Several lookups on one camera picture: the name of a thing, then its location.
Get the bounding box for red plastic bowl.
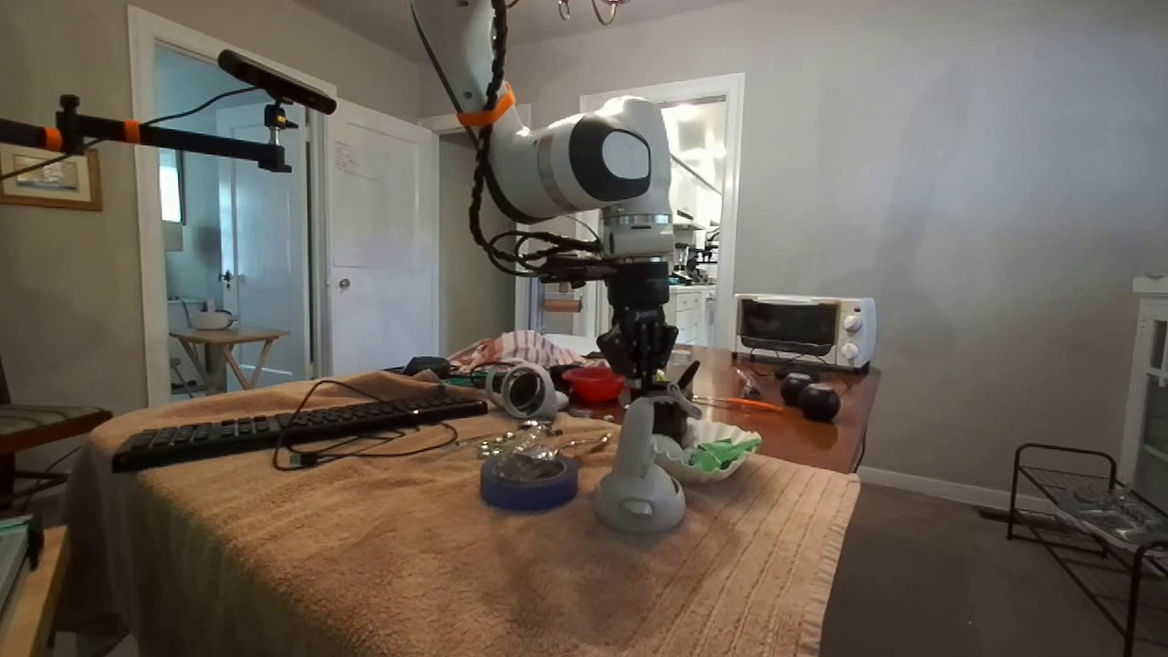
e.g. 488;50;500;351
561;363;626;408

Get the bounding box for blue tape roll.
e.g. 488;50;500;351
479;456;578;511

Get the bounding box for black metal rack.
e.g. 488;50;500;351
1003;443;1168;657

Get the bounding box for striped pink cloth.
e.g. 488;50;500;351
452;329;578;368

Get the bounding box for black keyboard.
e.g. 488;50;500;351
115;391;488;471

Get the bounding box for white VR controller upper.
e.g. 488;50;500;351
486;363;565;418

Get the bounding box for tan towel table cover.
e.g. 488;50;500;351
60;371;859;657

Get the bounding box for white bowl with green sponge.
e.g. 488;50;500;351
653;418;763;486

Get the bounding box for black round ball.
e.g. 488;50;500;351
801;382;840;423
780;371;813;404

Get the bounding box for white toaster oven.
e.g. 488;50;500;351
732;290;878;371

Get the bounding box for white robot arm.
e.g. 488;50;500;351
409;0;678;395

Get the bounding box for black round ball right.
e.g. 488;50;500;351
801;382;840;423

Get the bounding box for black round ball left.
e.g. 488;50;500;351
780;371;813;404

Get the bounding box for black cable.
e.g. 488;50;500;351
267;376;488;474

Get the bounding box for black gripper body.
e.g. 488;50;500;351
600;264;678;395

